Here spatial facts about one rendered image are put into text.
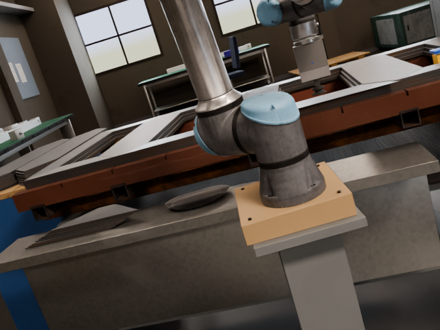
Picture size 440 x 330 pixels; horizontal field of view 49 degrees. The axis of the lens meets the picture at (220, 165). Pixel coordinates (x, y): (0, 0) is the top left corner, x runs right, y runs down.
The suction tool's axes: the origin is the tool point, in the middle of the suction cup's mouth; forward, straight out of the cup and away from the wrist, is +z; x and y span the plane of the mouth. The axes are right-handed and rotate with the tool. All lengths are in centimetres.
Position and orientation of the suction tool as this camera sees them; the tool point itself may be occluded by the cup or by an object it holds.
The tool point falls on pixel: (319, 93)
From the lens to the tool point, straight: 147.2
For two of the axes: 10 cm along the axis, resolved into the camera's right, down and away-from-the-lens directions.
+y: -9.5, 2.5, 1.8
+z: 2.9, 9.3, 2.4
